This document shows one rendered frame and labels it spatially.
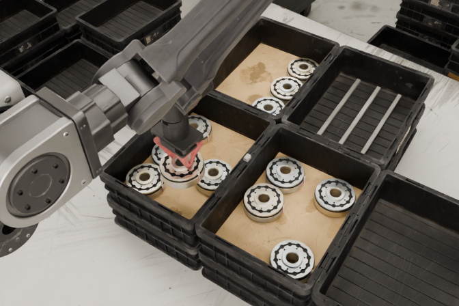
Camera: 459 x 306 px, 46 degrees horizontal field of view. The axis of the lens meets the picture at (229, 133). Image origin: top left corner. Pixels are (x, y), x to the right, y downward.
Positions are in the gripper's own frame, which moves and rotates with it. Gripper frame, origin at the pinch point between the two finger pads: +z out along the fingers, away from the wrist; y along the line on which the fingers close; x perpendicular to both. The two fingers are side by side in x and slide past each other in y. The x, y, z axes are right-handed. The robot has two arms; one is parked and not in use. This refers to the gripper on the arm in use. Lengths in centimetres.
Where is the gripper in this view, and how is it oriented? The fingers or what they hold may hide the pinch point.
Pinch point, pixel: (181, 159)
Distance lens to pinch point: 122.9
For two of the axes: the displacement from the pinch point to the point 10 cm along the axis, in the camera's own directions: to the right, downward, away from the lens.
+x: -6.5, 5.7, -5.1
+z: 0.4, 6.9, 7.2
